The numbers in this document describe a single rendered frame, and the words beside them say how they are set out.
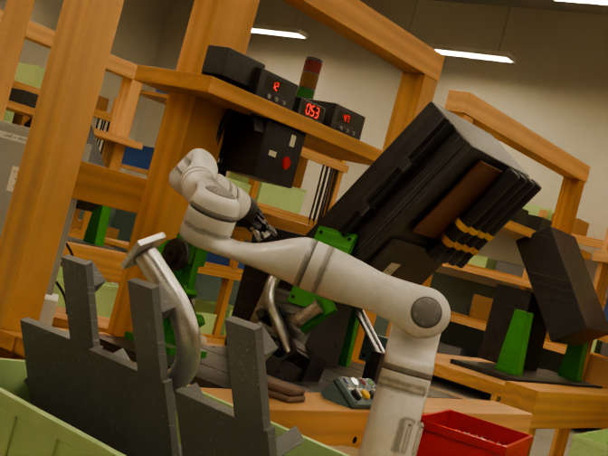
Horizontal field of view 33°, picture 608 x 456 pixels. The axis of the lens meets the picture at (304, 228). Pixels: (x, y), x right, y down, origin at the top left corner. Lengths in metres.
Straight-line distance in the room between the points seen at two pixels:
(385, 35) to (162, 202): 0.99
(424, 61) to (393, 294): 1.65
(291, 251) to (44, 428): 0.72
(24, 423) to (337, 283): 0.73
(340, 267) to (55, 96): 0.79
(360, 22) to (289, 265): 1.35
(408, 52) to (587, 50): 9.09
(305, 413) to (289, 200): 6.89
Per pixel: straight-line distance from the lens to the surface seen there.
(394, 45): 3.18
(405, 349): 1.84
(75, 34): 2.26
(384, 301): 1.79
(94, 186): 2.44
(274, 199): 8.74
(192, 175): 2.00
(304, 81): 2.89
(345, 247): 2.47
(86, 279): 1.29
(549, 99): 12.26
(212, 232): 1.80
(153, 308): 1.17
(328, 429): 2.15
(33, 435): 1.23
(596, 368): 6.43
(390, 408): 1.81
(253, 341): 1.04
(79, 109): 2.26
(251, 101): 2.47
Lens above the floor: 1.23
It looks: 1 degrees up
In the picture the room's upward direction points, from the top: 15 degrees clockwise
